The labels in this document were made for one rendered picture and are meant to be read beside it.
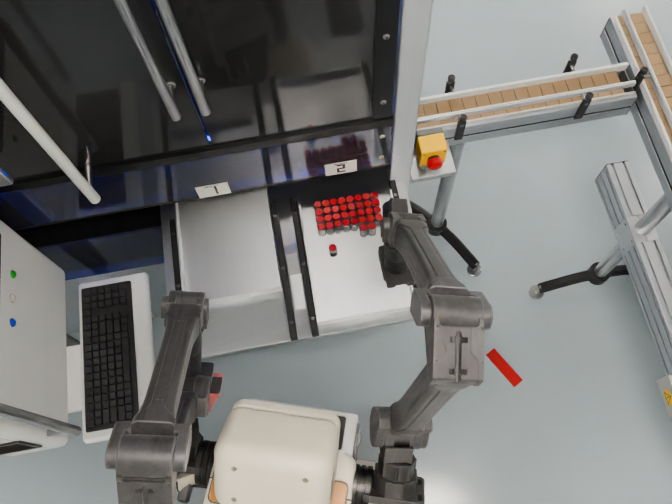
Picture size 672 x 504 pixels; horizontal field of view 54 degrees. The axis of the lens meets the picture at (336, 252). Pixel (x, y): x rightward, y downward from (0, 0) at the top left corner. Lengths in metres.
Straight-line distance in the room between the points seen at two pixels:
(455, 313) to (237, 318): 0.90
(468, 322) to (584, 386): 1.77
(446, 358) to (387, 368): 1.64
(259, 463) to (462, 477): 1.48
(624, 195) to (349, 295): 1.07
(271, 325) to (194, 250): 0.31
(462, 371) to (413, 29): 0.69
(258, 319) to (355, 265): 0.30
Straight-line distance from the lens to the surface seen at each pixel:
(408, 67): 1.44
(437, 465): 2.55
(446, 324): 0.96
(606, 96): 2.07
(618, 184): 2.39
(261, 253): 1.80
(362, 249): 1.78
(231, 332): 1.74
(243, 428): 1.20
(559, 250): 2.84
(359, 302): 1.73
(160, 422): 1.00
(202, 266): 1.82
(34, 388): 1.74
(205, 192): 1.75
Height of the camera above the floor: 2.53
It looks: 68 degrees down
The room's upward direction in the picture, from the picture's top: 6 degrees counter-clockwise
